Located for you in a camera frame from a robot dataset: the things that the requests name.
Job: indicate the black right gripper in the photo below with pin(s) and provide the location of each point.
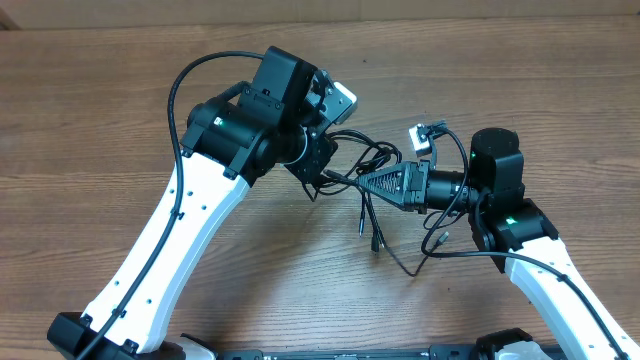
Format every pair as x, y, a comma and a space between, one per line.
410, 185

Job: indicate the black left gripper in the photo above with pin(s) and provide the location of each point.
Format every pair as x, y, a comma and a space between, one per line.
321, 148

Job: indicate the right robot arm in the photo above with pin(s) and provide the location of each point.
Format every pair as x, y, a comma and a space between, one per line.
510, 229

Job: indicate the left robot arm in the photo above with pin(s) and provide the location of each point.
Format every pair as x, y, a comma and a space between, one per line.
280, 117

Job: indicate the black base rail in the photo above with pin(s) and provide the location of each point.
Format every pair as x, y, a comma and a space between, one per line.
434, 352

